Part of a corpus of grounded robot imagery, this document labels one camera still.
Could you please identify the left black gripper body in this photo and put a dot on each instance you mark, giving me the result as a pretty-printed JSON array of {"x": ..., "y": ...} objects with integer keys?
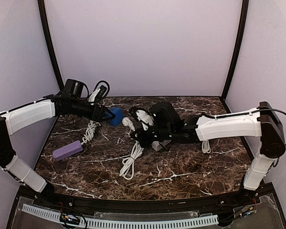
[{"x": 98, "y": 112}]

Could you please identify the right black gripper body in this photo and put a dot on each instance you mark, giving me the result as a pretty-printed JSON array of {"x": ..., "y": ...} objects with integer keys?
[{"x": 145, "y": 131}]

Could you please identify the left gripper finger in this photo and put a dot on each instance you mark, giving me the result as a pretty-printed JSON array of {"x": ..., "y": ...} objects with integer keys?
[
  {"x": 107, "y": 113},
  {"x": 105, "y": 119}
]

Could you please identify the dark blue cube socket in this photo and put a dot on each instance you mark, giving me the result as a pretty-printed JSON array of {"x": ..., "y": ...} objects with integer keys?
[{"x": 119, "y": 116}]

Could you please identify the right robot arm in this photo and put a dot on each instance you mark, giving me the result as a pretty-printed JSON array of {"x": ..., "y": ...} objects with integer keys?
[{"x": 261, "y": 122}]

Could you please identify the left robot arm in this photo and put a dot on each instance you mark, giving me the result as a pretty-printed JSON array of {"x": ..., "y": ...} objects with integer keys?
[{"x": 46, "y": 108}]

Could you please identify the white power strip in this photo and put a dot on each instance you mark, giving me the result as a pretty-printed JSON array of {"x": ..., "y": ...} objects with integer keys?
[{"x": 157, "y": 146}]

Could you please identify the purple power strip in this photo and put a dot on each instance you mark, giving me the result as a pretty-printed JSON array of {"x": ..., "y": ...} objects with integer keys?
[{"x": 67, "y": 150}]

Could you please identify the left circuit board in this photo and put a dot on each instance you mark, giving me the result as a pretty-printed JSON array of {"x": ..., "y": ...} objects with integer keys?
[{"x": 69, "y": 219}]

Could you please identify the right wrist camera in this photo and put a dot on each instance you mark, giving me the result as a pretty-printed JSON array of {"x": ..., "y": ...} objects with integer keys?
[{"x": 164, "y": 115}]

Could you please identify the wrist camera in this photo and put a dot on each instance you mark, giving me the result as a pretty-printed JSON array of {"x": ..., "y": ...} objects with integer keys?
[
  {"x": 164, "y": 115},
  {"x": 73, "y": 88}
]

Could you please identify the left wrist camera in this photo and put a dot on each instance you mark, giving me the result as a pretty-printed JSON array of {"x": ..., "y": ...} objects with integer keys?
[{"x": 73, "y": 88}]

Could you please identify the black front rail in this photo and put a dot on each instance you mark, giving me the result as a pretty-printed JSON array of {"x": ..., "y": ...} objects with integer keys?
[{"x": 216, "y": 203}]

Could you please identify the left black frame post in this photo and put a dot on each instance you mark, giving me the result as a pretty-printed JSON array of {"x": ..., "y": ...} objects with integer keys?
[{"x": 49, "y": 43}]

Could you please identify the black frame post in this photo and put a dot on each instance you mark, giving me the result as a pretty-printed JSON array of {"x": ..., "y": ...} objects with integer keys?
[
  {"x": 237, "y": 47},
  {"x": 49, "y": 43}
]

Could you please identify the white slotted cable duct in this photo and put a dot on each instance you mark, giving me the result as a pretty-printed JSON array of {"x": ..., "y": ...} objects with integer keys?
[{"x": 187, "y": 220}]

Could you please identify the right black frame post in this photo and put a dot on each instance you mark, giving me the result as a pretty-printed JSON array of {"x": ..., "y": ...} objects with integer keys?
[{"x": 237, "y": 47}]

